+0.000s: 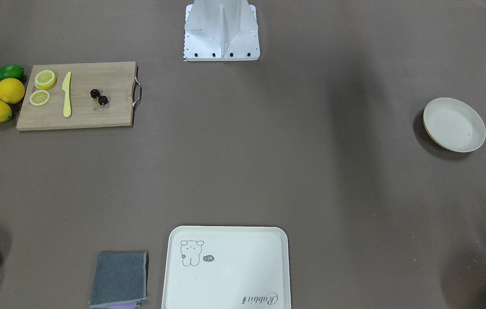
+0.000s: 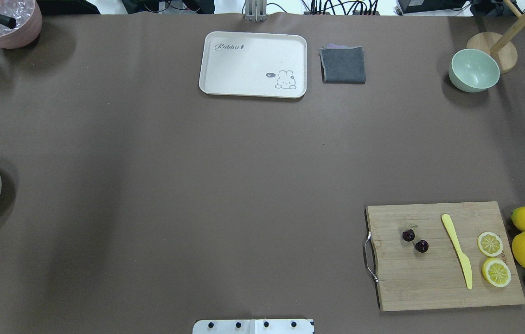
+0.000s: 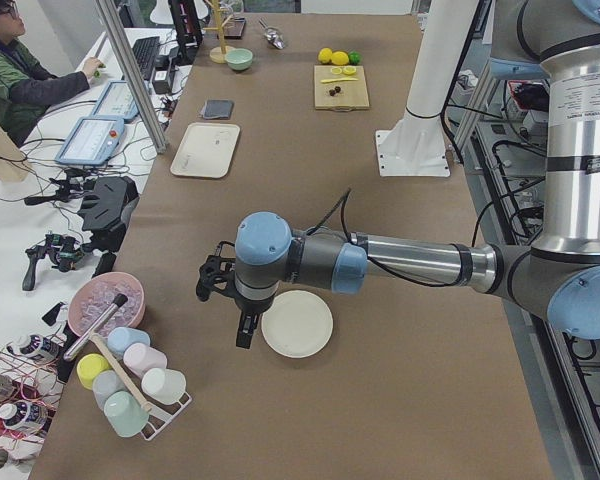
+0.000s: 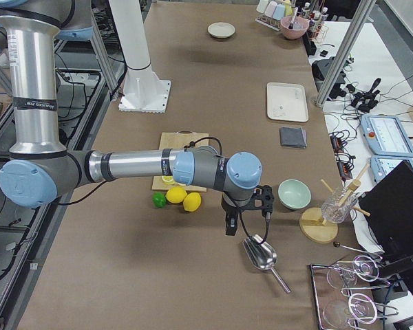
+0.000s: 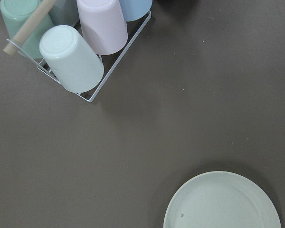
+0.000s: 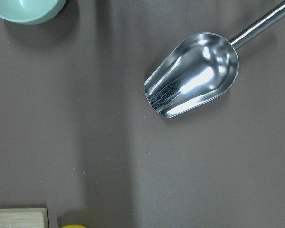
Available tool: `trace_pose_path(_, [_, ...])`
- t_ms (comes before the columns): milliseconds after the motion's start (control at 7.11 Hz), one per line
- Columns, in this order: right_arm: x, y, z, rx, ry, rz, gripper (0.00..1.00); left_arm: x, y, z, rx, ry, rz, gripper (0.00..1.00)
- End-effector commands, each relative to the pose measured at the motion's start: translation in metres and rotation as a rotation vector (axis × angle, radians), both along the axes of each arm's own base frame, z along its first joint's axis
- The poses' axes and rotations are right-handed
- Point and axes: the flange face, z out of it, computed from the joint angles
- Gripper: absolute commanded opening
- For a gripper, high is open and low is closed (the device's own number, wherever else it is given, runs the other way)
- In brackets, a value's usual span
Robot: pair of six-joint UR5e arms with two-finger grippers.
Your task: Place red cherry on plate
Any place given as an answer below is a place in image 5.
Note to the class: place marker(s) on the pale green round plate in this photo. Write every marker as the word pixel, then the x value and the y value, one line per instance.
pixel 220 199

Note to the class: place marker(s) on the white plastic cup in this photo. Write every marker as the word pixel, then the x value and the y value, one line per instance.
pixel 76 66

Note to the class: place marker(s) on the pink plastic cup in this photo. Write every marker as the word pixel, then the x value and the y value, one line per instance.
pixel 103 25

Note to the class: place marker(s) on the blue plastic cup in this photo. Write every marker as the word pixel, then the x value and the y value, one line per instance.
pixel 134 9

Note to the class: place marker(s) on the grey plastic cup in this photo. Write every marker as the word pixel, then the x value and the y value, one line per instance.
pixel 64 12

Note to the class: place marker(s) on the mint green plastic cup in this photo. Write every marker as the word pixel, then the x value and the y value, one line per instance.
pixel 15 13

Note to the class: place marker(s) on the white wire cup rack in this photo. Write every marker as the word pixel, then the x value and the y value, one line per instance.
pixel 91 94

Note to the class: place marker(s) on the wooden rack handle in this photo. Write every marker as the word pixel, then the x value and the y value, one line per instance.
pixel 30 25

